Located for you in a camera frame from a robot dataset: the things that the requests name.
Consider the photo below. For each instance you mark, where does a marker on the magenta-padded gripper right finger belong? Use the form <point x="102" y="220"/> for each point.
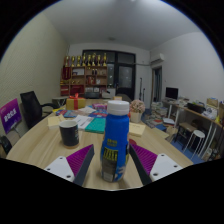
<point x="165" y="166"/>

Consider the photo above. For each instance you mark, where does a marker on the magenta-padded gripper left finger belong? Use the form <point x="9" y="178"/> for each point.
<point x="60" y="167"/>

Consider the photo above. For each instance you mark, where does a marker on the blue bottle with white cap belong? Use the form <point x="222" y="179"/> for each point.
<point x="115" y="133"/>

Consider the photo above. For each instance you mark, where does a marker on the black mug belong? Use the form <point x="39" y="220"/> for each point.
<point x="69" y="135"/>

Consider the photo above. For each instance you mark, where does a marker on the brown wooden stool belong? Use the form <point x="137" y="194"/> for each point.
<point x="186" y="126"/>

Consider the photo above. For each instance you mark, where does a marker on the white round stool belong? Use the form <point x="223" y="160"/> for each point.
<point x="197" y="134"/>

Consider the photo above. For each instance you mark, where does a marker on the tan book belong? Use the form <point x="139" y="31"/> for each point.
<point x="55" y="121"/>

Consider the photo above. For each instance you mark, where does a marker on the pile of books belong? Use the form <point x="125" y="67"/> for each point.
<point x="156" y="115"/>

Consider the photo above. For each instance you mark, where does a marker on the white printed booklet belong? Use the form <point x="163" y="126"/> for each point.
<point x="83" y="121"/>

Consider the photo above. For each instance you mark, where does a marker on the blue printed brochure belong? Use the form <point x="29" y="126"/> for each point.
<point x="68" y="114"/>

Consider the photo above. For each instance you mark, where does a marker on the black chair with armrest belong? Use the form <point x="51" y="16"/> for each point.
<point x="5" y="145"/>

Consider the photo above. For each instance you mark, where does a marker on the pink flowers in white pot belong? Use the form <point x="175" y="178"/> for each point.
<point x="137" y="110"/>

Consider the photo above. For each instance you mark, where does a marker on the black printer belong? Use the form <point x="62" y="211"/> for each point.
<point x="195" y="107"/>

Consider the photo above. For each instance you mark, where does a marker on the yellow gift box red ribbon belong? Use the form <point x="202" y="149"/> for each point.
<point x="76" y="103"/>

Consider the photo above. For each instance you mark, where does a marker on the black office chair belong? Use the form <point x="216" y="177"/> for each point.
<point x="31" y="106"/>

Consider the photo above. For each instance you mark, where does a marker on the small round white table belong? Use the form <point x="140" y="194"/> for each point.
<point x="60" y="99"/>

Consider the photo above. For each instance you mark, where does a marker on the purple sign on stand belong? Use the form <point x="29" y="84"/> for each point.
<point x="10" y="116"/>

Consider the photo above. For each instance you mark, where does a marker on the pink box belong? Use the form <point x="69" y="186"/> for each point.
<point x="99" y="106"/>

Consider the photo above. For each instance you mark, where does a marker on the black computer monitor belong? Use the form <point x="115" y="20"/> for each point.
<point x="171" y="93"/>

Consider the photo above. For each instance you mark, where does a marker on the olive armchair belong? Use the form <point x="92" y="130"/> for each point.
<point x="127" y="98"/>

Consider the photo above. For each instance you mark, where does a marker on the black tripod stand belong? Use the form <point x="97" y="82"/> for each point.
<point x="141" y="90"/>

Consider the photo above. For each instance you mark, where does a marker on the small cardboard box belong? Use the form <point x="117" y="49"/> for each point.
<point x="117" y="98"/>

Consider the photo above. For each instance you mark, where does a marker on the wooden shelf unit with trophies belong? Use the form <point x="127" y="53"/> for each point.
<point x="83" y="80"/>

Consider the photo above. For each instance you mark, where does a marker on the black framed glass door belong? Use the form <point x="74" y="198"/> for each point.
<point x="125" y="76"/>

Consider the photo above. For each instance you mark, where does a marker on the long wooden wall desk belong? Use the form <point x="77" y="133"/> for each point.
<point x="196" y="115"/>

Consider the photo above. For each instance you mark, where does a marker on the white wall air conditioner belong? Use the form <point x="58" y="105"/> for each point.
<point x="157" y="58"/>

